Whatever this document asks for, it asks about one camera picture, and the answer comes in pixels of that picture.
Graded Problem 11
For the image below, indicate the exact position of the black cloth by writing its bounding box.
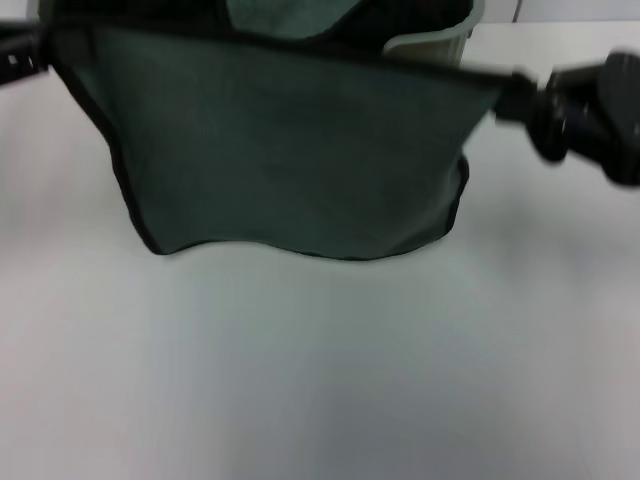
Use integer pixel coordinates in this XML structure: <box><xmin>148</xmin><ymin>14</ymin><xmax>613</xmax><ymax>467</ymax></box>
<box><xmin>49</xmin><ymin>0</ymin><xmax>474</xmax><ymax>54</ymax></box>

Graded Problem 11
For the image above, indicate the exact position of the grey-green perforated plastic storage box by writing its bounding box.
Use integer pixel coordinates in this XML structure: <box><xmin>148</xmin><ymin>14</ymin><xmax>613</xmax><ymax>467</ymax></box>
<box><xmin>381</xmin><ymin>0</ymin><xmax>489</xmax><ymax>69</ymax></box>

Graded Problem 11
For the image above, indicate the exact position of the grey-green cloth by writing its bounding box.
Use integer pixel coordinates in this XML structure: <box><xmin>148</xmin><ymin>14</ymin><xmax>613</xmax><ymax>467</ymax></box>
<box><xmin>223</xmin><ymin>0</ymin><xmax>369</xmax><ymax>41</ymax></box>

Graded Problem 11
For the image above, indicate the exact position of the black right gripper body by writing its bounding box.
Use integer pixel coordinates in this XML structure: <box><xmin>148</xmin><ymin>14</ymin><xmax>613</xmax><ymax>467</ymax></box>
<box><xmin>530</xmin><ymin>48</ymin><xmax>640</xmax><ymax>190</ymax></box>

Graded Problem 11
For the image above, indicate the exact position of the yellow and grey towel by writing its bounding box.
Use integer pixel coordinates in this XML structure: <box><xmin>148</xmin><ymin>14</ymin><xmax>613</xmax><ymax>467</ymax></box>
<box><xmin>48</xmin><ymin>19</ymin><xmax>517</xmax><ymax>262</ymax></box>

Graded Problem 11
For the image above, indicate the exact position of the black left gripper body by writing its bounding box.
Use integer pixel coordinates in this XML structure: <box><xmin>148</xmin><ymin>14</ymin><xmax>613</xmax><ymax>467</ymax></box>
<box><xmin>0</xmin><ymin>18</ymin><xmax>35</xmax><ymax>87</ymax></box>

